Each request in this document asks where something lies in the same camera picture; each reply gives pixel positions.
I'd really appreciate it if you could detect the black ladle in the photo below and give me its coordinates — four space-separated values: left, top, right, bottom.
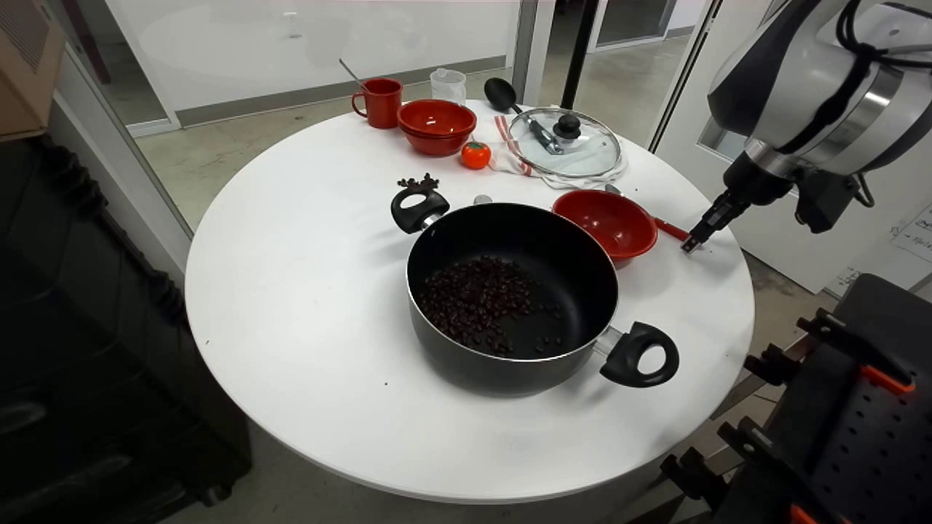
483 76 566 156

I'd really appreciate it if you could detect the red handled metal spoon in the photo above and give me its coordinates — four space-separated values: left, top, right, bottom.
604 183 692 243

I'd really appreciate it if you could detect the stack of red bowls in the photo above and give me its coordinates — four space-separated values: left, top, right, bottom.
396 99 478 158

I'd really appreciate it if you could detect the whiteboard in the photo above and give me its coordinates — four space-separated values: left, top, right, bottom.
647 0 932 298

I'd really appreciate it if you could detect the heap of dark beans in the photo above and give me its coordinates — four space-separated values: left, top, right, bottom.
416 255 566 358

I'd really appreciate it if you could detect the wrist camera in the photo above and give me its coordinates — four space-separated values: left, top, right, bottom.
794 167 875 234

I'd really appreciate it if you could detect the orange toy tomato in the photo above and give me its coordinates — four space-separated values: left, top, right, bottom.
460 140 493 171

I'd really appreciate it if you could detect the glass pot lid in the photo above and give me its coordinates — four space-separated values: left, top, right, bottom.
507 106 623 179

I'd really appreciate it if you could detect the cardboard box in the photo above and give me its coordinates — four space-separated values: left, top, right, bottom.
0 0 67 143

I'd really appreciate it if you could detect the clear plastic measuring cup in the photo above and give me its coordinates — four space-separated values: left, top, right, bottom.
430 68 468 107

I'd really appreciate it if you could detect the red mug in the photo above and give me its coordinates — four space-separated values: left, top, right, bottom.
350 77 404 130

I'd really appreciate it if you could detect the black equipment case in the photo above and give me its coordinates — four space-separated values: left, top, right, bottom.
0 134 253 524

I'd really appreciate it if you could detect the white red striped towel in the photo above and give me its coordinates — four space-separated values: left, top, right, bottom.
487 114 628 191

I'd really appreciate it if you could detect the black cooking pot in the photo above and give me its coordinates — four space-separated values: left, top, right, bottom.
390 187 681 398

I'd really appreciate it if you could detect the red bowl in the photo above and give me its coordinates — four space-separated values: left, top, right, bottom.
551 189 660 264

